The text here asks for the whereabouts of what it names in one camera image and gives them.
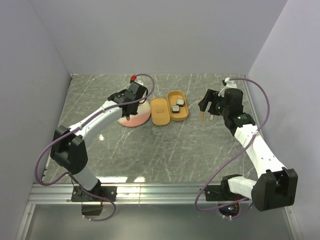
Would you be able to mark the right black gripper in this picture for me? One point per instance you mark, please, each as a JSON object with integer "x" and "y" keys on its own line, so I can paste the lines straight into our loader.
{"x": 211, "y": 96}

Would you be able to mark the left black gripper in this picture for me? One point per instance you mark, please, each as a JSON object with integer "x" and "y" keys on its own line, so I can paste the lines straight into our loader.
{"x": 135, "y": 113}

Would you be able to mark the sushi roll white top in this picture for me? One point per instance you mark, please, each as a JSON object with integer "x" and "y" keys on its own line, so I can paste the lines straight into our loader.
{"x": 180, "y": 102}

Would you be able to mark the sushi roll green centre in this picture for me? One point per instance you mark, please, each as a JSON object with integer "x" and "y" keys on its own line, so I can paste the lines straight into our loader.
{"x": 175, "y": 109}

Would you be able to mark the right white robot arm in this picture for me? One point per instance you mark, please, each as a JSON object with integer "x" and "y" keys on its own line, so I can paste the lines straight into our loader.
{"x": 276, "y": 184}

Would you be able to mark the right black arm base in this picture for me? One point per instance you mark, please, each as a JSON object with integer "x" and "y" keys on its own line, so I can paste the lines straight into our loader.
{"x": 215, "y": 193}

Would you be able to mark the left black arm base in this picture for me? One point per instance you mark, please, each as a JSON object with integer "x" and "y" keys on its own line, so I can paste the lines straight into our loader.
{"x": 95, "y": 197}

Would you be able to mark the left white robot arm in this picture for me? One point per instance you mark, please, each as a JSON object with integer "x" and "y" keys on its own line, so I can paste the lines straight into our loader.
{"x": 70, "y": 143}

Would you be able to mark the orange lunch box lid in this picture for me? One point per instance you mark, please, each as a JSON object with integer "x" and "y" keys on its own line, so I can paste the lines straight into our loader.
{"x": 160, "y": 114}

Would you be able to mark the orange lunch box base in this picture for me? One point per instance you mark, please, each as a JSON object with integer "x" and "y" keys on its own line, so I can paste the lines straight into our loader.
{"x": 172, "y": 97}

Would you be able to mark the orange plastic fork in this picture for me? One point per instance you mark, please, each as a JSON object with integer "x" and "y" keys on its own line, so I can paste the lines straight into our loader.
{"x": 202, "y": 117}

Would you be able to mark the pink and cream plate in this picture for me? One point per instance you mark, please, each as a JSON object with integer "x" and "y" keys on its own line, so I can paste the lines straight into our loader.
{"x": 143, "y": 114}

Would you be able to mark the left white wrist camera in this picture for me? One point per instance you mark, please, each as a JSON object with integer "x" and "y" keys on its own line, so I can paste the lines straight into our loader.
{"x": 134, "y": 79}

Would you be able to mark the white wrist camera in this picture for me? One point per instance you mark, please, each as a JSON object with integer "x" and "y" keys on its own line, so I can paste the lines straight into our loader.
{"x": 227, "y": 84}
{"x": 134, "y": 79}

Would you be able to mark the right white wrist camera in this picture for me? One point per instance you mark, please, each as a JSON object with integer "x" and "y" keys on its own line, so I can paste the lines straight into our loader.
{"x": 227, "y": 84}

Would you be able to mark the aluminium mounting rail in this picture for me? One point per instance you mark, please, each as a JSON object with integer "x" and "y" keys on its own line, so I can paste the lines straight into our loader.
{"x": 126, "y": 193}

